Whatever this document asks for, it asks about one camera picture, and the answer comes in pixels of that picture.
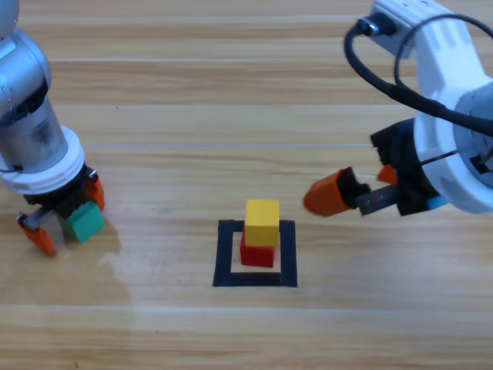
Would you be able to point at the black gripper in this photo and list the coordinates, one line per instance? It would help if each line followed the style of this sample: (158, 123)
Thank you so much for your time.
(73, 202)
(408, 169)

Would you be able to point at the green cube block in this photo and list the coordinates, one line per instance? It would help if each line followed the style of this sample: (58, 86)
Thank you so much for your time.
(86, 227)

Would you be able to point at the yellow cube block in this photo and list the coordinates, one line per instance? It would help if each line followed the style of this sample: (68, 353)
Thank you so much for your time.
(262, 221)

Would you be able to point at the red cube block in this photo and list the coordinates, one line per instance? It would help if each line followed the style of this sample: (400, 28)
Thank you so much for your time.
(258, 256)

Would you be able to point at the black tape square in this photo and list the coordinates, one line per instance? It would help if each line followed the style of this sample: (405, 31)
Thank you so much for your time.
(225, 254)

